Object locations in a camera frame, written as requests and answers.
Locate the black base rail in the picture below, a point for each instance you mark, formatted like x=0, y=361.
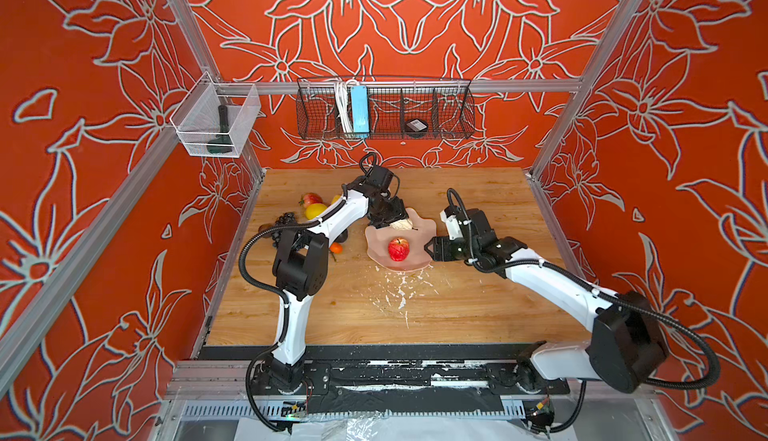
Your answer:
x=435, y=379

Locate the pink scalloped fruit bowl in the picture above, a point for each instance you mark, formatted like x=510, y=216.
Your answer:
x=377, y=240

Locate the black round puck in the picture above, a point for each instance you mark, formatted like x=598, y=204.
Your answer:
x=416, y=128

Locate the black grape bunch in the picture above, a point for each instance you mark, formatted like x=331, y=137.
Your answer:
x=287, y=218

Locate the black wire basket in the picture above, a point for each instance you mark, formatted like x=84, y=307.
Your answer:
x=323, y=107

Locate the clear plastic bin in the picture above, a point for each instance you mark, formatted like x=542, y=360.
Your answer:
x=196, y=119

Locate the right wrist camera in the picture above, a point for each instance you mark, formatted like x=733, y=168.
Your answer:
x=453, y=223

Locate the beige garlic-like fruit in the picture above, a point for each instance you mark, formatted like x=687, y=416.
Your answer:
x=402, y=224

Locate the large yellow lemon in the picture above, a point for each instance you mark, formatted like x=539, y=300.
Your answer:
x=314, y=210

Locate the red wrinkled strawberry fruit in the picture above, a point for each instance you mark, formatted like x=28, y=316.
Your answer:
x=398, y=249

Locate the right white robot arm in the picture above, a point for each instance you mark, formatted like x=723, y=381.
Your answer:
x=625, y=345

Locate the light blue box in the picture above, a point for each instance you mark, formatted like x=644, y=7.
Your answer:
x=360, y=110

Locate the dark green brush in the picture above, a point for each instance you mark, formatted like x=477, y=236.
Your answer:
x=221, y=143

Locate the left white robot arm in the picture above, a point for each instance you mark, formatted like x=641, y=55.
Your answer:
x=302, y=262

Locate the brown kiwi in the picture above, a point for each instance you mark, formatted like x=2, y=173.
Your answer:
x=264, y=227

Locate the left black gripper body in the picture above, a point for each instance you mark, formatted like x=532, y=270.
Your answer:
x=387, y=211

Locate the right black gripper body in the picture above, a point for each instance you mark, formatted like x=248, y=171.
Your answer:
x=449, y=249

